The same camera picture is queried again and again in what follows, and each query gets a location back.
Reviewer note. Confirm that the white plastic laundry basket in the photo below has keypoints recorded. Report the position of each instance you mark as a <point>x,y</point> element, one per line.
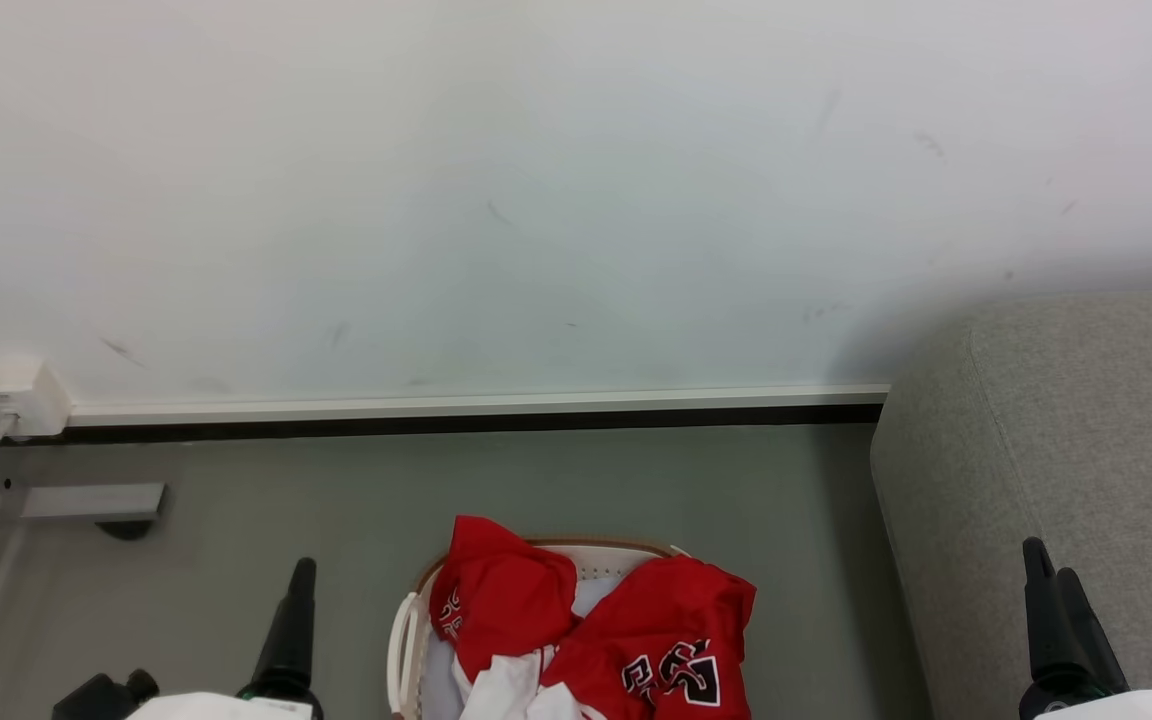
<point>402,640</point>

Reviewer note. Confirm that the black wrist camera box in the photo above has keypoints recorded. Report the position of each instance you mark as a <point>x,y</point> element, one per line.
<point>101,697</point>

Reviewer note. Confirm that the white wall socket box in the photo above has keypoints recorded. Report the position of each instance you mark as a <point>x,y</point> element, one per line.
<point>11,392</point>

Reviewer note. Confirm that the pale lavender white cloth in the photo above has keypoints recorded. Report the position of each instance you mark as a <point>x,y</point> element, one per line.
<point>596,596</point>

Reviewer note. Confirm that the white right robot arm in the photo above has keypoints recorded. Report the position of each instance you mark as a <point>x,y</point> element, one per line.
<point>1146,706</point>

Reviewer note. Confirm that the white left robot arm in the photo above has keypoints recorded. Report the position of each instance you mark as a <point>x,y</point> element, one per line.
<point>226,708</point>

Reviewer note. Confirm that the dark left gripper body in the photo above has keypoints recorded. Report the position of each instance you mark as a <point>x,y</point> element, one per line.
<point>316,695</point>

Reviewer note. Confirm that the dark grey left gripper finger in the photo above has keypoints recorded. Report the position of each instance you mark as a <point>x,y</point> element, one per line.
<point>288,630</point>

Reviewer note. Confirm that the red jersey with large number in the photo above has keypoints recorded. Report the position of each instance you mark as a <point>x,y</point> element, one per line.
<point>671,615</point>

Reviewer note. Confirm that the white and black baseboard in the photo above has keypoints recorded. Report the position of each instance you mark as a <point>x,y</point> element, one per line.
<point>476,410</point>

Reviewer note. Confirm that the grey fabric sofa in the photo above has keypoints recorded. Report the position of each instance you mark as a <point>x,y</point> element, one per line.
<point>1066,430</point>

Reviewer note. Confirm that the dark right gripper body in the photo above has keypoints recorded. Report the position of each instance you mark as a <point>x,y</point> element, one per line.
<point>1051,698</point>

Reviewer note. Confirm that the red garment with small print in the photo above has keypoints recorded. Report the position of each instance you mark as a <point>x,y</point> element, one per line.
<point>501,590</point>

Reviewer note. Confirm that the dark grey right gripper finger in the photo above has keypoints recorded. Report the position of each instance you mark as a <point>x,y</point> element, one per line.
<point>1042,610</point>
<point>1086,640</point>

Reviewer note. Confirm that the white crumpled garment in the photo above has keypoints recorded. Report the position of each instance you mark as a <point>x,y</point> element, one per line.
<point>506,692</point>

